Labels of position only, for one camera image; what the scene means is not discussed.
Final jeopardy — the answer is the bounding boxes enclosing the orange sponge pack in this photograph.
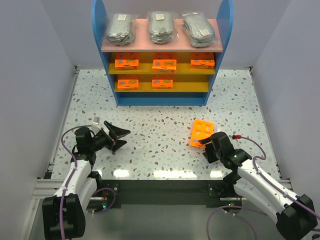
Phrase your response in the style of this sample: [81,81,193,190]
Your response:
[189,119,215,149]
[151,74,174,89]
[190,52,216,70]
[114,52,140,70]
[152,52,177,74]

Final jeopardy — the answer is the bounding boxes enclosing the orange sponge pack hidden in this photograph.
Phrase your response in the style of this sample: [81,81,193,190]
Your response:
[116,74,139,91]

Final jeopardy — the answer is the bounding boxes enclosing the silver scrubber pack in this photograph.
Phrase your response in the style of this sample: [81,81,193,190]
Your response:
[104,13,138,46]
[181,11,221,48]
[147,11,178,45]

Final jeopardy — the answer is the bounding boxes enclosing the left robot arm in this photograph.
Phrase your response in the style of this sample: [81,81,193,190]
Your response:
[42,117,130,240]

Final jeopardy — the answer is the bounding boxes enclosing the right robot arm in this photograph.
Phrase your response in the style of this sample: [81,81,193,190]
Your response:
[199,132,320,240]

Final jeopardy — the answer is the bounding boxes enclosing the blue shelf unit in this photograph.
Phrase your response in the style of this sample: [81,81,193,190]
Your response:
[91,0,234,106]

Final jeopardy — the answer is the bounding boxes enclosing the orange sponge pack on shelf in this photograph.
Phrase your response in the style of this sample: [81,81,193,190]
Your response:
[190,52,216,70]

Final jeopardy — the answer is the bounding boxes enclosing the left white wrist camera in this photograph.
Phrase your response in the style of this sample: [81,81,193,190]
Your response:
[90,116,103,135]

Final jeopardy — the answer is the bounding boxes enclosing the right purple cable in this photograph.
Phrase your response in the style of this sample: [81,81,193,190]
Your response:
[205,134,320,240]

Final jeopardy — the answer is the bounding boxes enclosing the purple cable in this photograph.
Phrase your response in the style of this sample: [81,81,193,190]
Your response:
[205,134,320,240]
[59,124,92,240]

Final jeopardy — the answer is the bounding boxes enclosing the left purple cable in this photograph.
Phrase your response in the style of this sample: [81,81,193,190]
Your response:
[59,124,92,240]

